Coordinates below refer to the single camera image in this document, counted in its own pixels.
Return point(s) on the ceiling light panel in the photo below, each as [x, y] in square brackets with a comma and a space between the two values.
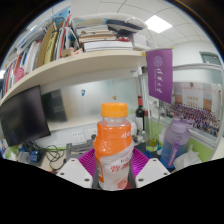
[158, 24]

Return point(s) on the small blue box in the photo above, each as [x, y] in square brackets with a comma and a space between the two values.
[34, 156]

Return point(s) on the dark wine bottle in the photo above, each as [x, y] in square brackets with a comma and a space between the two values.
[140, 116]

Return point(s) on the black computer monitor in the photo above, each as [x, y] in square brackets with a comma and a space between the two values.
[23, 116]

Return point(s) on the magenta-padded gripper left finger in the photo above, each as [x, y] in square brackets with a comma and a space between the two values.
[75, 171]

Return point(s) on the wooden shelf unit with books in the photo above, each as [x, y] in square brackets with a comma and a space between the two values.
[83, 63]

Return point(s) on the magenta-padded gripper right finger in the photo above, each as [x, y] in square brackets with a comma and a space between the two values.
[151, 170]

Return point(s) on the large purple water bottle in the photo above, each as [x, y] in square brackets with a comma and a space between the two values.
[175, 143]

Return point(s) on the white wall socket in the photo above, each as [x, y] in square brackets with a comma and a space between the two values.
[91, 133]
[78, 136]

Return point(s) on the purple flag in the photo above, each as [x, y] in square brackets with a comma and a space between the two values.
[160, 75]

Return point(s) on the glass with yellow liquid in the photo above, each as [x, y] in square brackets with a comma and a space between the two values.
[152, 140]

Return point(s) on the white round jar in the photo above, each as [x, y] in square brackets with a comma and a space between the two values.
[133, 128]

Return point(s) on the orange drink bottle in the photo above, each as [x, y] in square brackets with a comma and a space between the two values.
[112, 140]

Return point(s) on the group photo poster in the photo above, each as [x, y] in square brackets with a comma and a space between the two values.
[200, 110]

